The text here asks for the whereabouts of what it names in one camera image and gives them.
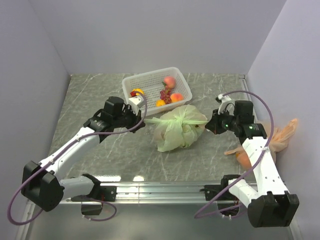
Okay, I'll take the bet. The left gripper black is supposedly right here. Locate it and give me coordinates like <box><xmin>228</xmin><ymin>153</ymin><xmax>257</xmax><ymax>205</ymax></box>
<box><xmin>112</xmin><ymin>104</ymin><xmax>144</xmax><ymax>133</ymax></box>

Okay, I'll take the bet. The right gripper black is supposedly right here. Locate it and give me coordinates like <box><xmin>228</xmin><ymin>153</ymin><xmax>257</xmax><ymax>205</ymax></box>
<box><xmin>207</xmin><ymin>107</ymin><xmax>241</xmax><ymax>135</ymax></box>

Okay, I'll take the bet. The yellow bell pepper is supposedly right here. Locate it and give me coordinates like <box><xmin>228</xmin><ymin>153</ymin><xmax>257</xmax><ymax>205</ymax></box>
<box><xmin>130</xmin><ymin>88</ymin><xmax>145</xmax><ymax>97</ymax></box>

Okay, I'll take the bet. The light green plastic bag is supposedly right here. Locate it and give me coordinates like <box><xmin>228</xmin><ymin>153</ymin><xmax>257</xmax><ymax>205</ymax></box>
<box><xmin>144</xmin><ymin>104</ymin><xmax>208</xmax><ymax>152</ymax></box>

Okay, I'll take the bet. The white plastic basket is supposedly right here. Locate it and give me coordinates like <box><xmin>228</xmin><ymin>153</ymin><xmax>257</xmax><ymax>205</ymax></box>
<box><xmin>122</xmin><ymin>67</ymin><xmax>193</xmax><ymax>116</ymax></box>

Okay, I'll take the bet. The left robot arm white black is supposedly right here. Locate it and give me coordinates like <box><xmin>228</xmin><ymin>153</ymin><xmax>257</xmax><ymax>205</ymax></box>
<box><xmin>21</xmin><ymin>92</ymin><xmax>147</xmax><ymax>212</ymax></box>

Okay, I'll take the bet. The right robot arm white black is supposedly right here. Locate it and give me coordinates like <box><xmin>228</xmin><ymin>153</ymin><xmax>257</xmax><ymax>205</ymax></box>
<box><xmin>205</xmin><ymin>100</ymin><xmax>300</xmax><ymax>228</ymax></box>

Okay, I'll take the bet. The orange plastic bag with fruit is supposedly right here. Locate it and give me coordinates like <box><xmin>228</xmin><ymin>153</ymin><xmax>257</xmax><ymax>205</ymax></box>
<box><xmin>224</xmin><ymin>118</ymin><xmax>298</xmax><ymax>170</ymax></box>

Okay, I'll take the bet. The small orange fruit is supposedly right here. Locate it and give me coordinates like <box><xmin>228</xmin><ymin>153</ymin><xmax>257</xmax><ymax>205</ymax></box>
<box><xmin>155</xmin><ymin>99</ymin><xmax>166</xmax><ymax>107</ymax></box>

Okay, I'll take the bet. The red grape bunch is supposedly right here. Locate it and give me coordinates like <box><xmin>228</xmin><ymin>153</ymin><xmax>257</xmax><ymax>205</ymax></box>
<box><xmin>160</xmin><ymin>86</ymin><xmax>172</xmax><ymax>104</ymax></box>

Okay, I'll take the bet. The orange peach front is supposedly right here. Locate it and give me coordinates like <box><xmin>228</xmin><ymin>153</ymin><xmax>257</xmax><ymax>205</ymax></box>
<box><xmin>170</xmin><ymin>93</ymin><xmax>184</xmax><ymax>103</ymax></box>

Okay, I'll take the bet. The pink peach back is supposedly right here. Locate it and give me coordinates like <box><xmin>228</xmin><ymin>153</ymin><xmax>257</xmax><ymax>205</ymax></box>
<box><xmin>163</xmin><ymin>76</ymin><xmax>176</xmax><ymax>89</ymax></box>

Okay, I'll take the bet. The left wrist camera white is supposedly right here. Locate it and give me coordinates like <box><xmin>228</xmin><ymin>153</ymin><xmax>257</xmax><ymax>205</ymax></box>
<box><xmin>127</xmin><ymin>94</ymin><xmax>147</xmax><ymax>114</ymax></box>

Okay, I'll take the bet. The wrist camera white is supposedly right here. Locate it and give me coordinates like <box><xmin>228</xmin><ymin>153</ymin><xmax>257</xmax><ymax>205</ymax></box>
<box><xmin>215</xmin><ymin>94</ymin><xmax>234</xmax><ymax>115</ymax></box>
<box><xmin>127</xmin><ymin>94</ymin><xmax>147</xmax><ymax>114</ymax></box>

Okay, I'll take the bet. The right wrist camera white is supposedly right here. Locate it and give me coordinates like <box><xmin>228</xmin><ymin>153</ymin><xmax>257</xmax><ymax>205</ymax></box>
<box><xmin>215</xmin><ymin>94</ymin><xmax>234</xmax><ymax>115</ymax></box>

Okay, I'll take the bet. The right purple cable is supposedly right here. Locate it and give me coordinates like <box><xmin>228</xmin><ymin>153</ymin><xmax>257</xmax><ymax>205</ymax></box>
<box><xmin>194</xmin><ymin>90</ymin><xmax>274</xmax><ymax>220</ymax></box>

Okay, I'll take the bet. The purple cable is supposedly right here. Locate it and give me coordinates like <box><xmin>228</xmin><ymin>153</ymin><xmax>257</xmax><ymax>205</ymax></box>
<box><xmin>6</xmin><ymin>91</ymin><xmax>148</xmax><ymax>226</ymax></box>
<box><xmin>194</xmin><ymin>90</ymin><xmax>274</xmax><ymax>220</ymax></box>

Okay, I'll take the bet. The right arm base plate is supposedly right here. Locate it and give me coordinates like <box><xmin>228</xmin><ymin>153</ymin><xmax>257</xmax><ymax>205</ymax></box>
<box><xmin>201</xmin><ymin>184</ymin><xmax>247</xmax><ymax>219</ymax></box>

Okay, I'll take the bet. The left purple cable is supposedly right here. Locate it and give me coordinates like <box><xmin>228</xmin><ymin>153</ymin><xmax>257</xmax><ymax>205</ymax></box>
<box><xmin>6</xmin><ymin>91</ymin><xmax>148</xmax><ymax>226</ymax></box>

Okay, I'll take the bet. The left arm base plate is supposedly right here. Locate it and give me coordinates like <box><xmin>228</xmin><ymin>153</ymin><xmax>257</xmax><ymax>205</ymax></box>
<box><xmin>70</xmin><ymin>186</ymin><xmax>118</xmax><ymax>219</ymax></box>

